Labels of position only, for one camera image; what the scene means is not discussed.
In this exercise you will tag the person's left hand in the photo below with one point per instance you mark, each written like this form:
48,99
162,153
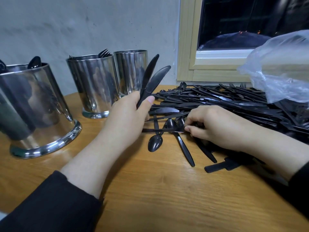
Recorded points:
125,123

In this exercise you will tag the dark parked car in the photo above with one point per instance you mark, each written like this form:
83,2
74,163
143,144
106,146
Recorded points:
236,41

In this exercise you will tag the person's right hand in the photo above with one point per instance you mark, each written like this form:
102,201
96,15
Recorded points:
219,128

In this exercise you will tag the pile of black plastic cutlery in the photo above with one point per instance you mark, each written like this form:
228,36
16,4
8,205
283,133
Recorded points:
231,106

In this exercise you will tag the clear plastic bag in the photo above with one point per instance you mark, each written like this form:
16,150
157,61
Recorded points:
280,65

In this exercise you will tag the person's right forearm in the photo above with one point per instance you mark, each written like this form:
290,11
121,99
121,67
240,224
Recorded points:
285,161

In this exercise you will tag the person's left forearm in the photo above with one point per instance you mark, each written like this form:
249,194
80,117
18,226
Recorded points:
58,195

